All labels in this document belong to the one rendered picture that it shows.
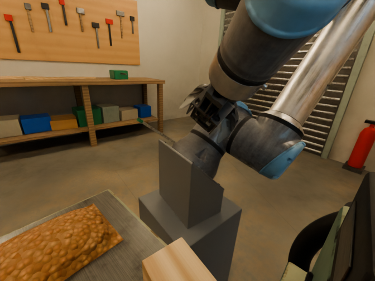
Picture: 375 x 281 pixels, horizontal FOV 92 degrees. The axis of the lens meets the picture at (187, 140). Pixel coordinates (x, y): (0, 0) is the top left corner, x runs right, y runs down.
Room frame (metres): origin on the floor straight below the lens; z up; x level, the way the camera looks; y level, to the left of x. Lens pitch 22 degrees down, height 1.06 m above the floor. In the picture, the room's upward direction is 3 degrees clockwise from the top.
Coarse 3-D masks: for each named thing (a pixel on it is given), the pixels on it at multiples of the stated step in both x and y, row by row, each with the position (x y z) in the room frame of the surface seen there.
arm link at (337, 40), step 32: (352, 0) 0.65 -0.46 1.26; (320, 32) 0.67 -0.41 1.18; (352, 32) 0.60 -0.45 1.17; (320, 64) 0.58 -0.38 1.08; (288, 96) 0.57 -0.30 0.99; (320, 96) 0.56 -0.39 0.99; (256, 128) 0.53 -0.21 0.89; (288, 128) 0.50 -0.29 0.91; (256, 160) 0.49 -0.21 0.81; (288, 160) 0.45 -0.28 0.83
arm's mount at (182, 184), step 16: (160, 144) 0.62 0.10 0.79; (160, 160) 0.62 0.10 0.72; (176, 160) 0.52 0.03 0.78; (160, 176) 0.62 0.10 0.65; (176, 176) 0.52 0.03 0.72; (192, 176) 0.46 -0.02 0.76; (208, 176) 0.49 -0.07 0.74; (160, 192) 0.62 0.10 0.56; (176, 192) 0.52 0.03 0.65; (192, 192) 0.46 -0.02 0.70; (208, 192) 0.50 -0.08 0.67; (176, 208) 0.51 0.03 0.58; (192, 208) 0.46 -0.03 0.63; (208, 208) 0.50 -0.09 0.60; (192, 224) 0.46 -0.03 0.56
